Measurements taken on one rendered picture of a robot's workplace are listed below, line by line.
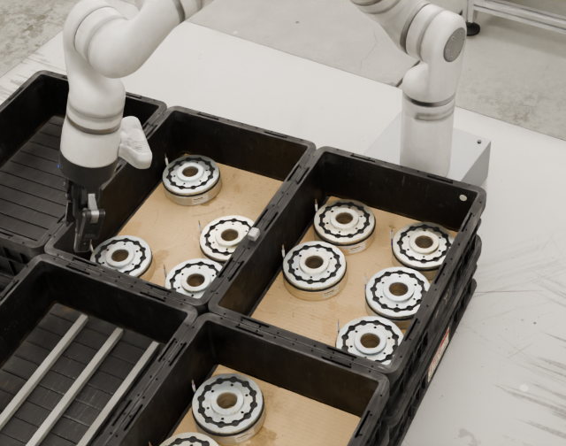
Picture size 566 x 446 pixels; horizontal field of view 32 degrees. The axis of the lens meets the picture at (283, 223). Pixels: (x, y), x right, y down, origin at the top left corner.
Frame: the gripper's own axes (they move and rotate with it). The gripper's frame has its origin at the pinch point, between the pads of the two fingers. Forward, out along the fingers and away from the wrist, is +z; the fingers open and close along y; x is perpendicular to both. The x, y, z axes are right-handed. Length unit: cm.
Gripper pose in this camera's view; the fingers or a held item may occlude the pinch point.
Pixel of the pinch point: (78, 227)
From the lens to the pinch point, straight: 140.2
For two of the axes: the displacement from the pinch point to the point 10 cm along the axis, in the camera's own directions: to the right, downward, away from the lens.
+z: -2.4, 7.3, 6.4
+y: 3.3, 6.8, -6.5
